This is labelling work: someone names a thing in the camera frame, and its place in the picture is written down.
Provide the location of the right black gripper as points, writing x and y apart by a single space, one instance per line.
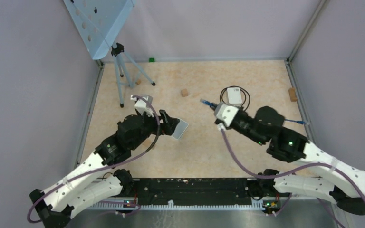
212 107

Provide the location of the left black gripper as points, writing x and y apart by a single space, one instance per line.
171 122

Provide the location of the grey network switch box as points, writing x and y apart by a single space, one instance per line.
180 129

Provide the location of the white power adapter box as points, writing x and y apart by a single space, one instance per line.
234 96

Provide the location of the wooden block near left arm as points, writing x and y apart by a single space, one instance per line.
147 143

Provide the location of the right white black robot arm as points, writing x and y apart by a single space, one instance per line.
333 180

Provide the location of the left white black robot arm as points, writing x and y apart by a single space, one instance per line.
58 204

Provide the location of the small wooden cube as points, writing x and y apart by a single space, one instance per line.
184 92

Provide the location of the blue tripod stand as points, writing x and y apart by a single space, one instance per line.
122 75

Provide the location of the wooden block at right edge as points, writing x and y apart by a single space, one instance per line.
292 95

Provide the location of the blue perforated metal panel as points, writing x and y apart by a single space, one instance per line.
99 22

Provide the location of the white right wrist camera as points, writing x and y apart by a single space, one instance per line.
225 114

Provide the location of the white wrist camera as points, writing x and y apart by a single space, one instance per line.
142 107
225 114

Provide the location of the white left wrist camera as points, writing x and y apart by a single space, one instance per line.
142 107

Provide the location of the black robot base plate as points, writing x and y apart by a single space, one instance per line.
198 191

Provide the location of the white slotted cable duct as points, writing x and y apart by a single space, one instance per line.
109 205

